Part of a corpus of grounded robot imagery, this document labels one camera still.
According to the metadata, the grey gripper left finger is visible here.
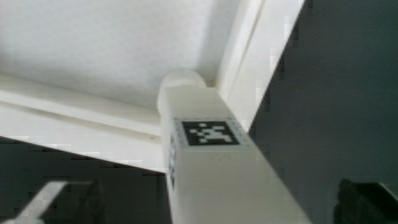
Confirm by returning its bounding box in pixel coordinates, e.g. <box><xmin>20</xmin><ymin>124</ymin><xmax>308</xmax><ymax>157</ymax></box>
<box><xmin>11</xmin><ymin>181</ymin><xmax>106</xmax><ymax>224</ymax></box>

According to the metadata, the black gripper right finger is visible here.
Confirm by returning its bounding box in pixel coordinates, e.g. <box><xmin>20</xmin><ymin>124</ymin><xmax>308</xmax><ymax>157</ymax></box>
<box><xmin>335</xmin><ymin>179</ymin><xmax>398</xmax><ymax>224</ymax></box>

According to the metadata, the white leg with tag 126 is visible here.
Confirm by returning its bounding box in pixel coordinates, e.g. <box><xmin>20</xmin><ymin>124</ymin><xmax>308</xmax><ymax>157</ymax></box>
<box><xmin>159</xmin><ymin>69</ymin><xmax>313</xmax><ymax>224</ymax></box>

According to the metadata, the white desk top tray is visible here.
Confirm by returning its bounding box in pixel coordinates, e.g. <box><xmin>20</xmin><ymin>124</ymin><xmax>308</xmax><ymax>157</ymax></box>
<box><xmin>0</xmin><ymin>0</ymin><xmax>306</xmax><ymax>171</ymax></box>

